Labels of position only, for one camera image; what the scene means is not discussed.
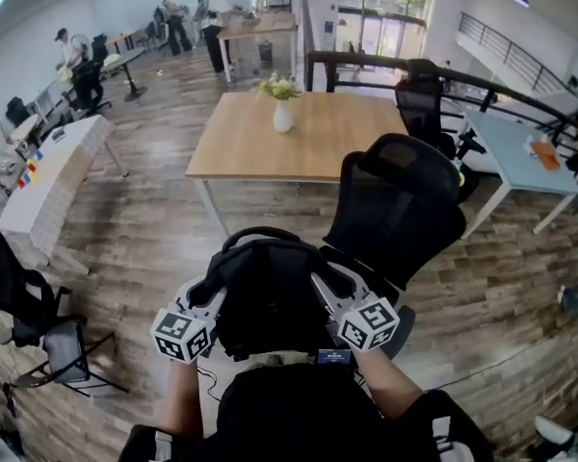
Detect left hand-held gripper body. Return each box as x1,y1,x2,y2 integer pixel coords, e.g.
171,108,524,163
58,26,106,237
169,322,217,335
148,307,218,366

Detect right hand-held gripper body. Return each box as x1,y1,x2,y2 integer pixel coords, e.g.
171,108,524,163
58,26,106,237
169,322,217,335
335,295,401,355

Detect black backpack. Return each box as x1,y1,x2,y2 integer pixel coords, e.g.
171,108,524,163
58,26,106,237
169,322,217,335
190,226,367,363

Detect black mesh office chair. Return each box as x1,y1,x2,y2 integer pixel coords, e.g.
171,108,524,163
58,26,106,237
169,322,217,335
320,132,467,361

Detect person's left forearm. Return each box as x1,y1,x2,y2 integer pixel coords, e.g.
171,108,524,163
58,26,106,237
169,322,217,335
155,359,207,440

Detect person's right forearm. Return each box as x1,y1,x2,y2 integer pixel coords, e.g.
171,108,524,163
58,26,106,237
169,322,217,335
354,344,426,422

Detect black chair at left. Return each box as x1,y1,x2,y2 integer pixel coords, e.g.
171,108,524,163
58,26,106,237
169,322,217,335
0,238,129,398

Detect black swivel chair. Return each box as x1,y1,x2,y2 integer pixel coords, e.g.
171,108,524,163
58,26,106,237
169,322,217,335
63,34,113,116

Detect small chest screen device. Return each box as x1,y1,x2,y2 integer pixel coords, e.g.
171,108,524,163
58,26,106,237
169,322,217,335
316,347,354,367

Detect person's black clothing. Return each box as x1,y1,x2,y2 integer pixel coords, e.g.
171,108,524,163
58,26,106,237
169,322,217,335
118,361,495,462

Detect wooden table white legs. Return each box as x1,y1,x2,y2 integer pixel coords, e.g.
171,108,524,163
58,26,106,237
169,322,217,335
185,91,410,240

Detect white clothed table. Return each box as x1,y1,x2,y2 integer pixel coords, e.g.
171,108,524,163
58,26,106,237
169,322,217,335
0,115,129,269

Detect white vase with flowers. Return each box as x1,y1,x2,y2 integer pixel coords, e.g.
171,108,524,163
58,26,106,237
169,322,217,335
257,72,303,134

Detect pile of colourful blocks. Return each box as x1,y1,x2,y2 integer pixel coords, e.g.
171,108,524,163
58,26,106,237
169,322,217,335
15,149,45,191

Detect light blue table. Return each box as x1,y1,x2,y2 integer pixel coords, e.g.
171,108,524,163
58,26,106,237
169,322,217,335
460,111,578,240

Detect black curved railing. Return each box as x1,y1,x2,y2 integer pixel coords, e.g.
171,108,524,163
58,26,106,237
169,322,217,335
305,50,578,172

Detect orange item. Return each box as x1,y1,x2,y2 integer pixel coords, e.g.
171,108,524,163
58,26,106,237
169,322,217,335
529,141,560,168

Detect black stair railing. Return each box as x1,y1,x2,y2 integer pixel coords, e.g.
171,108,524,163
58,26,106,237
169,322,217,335
459,11,578,96

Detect grey pedestal table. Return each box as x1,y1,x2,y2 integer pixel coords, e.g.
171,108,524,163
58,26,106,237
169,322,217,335
100,48,148,103

